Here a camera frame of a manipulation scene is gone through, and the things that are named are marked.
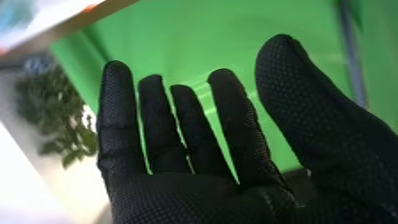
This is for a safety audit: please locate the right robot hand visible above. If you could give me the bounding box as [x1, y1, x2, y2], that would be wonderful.
[95, 33, 398, 224]

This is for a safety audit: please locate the green potted plant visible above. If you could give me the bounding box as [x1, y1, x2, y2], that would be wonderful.
[13, 64, 102, 170]

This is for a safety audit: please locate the white sheet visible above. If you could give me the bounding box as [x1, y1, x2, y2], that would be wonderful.
[0, 0, 107, 52]

